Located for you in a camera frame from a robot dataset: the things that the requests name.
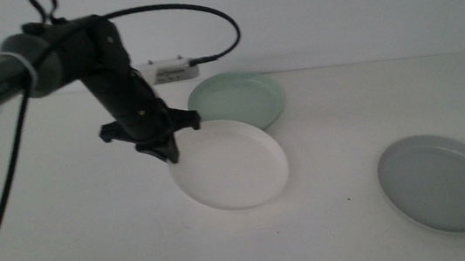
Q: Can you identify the white shallow bowl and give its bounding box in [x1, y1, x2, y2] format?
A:
[164, 112, 295, 219]

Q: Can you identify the pale green shallow bowl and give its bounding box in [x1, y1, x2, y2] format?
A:
[183, 65, 289, 139]

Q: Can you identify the grey shallow bowl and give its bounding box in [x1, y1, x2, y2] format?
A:
[373, 129, 465, 243]

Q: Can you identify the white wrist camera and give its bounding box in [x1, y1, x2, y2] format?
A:
[133, 52, 202, 88]

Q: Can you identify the white cable tie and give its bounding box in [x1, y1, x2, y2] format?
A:
[1, 46, 41, 95]

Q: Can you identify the thin black camera cable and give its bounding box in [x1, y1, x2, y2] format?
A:
[26, 0, 245, 86]

